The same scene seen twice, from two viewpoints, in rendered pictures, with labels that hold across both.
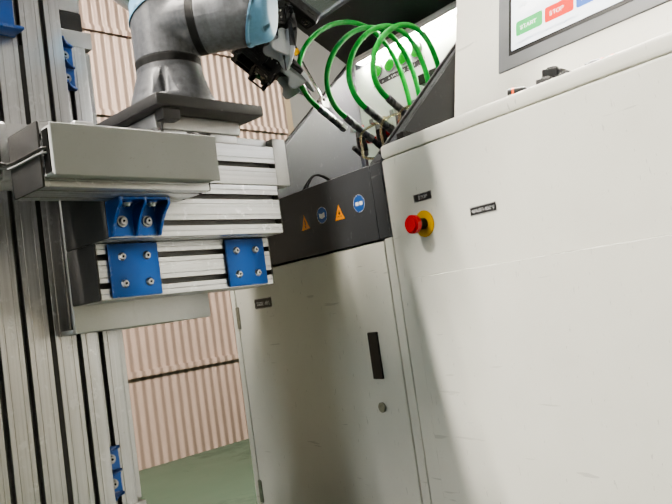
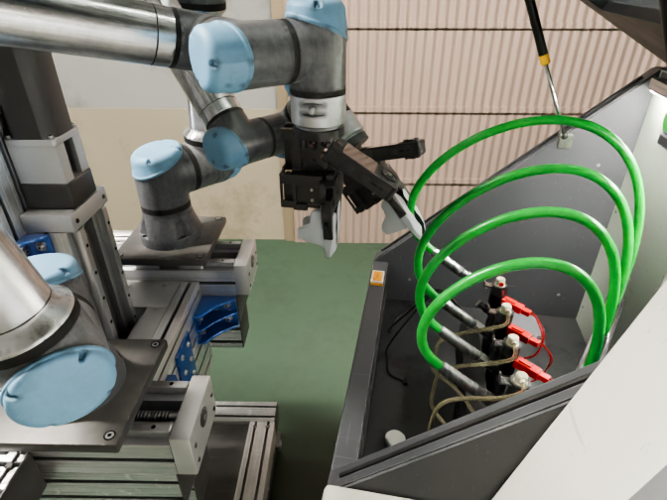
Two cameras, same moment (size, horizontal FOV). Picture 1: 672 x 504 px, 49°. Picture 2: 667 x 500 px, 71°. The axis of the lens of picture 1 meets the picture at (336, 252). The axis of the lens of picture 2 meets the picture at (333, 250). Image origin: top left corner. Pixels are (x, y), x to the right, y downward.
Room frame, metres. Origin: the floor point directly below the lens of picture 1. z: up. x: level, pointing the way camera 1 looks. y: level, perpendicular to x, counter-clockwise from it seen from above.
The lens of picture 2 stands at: (1.24, -0.43, 1.61)
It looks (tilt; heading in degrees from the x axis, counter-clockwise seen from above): 31 degrees down; 48
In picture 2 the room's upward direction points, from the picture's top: straight up
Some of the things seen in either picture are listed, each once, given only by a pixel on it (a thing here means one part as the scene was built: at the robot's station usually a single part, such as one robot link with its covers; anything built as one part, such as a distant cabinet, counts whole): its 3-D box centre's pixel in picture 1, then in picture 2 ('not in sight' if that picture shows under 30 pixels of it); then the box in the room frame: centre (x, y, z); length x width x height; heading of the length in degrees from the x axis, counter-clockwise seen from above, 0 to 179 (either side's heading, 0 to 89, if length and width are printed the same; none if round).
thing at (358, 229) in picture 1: (299, 226); (366, 365); (1.79, 0.08, 0.87); 0.62 x 0.04 x 0.16; 38
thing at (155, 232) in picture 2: not in sight; (169, 218); (1.62, 0.61, 1.09); 0.15 x 0.15 x 0.10
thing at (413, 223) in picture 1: (417, 224); not in sight; (1.41, -0.16, 0.80); 0.05 x 0.04 x 0.05; 38
